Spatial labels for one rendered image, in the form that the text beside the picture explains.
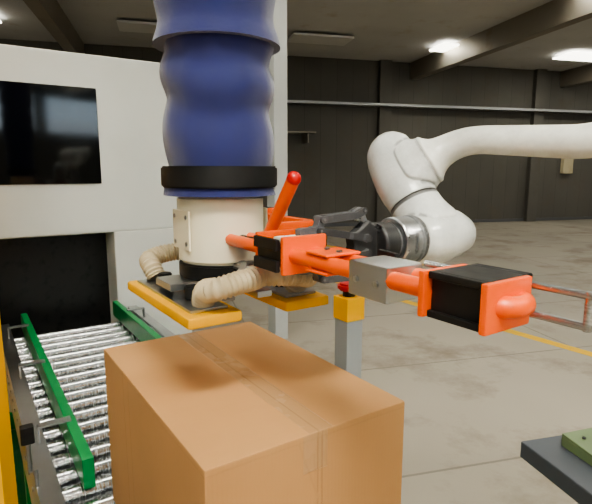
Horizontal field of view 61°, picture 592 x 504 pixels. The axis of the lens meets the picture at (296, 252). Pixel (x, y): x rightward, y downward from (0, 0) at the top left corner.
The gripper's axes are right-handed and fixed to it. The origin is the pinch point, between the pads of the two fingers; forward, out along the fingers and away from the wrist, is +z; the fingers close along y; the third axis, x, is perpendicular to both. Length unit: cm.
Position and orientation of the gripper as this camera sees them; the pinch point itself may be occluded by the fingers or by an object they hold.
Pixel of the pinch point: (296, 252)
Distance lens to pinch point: 79.8
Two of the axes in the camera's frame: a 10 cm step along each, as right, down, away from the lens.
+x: -5.6, -1.3, 8.1
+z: -8.3, 0.9, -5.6
